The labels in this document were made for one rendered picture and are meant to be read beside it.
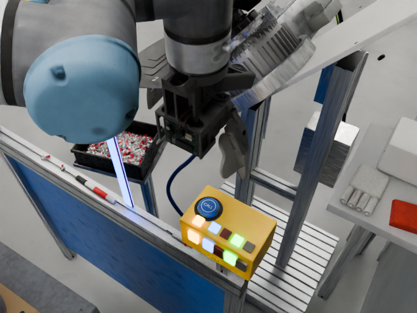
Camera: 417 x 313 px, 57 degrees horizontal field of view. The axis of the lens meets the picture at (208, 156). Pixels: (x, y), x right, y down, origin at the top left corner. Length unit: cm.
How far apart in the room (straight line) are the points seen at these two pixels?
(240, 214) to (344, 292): 123
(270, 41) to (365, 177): 44
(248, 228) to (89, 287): 127
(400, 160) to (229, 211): 54
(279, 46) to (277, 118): 154
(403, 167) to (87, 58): 98
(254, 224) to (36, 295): 42
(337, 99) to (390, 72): 207
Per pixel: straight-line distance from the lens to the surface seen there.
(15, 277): 85
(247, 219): 74
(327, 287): 179
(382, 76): 302
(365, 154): 120
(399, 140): 111
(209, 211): 73
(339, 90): 101
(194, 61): 43
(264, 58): 95
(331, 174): 135
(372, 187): 110
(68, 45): 27
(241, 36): 99
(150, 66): 87
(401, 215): 108
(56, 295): 80
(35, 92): 27
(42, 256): 205
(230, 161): 55
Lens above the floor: 170
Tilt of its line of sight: 50 degrees down
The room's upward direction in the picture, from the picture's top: straight up
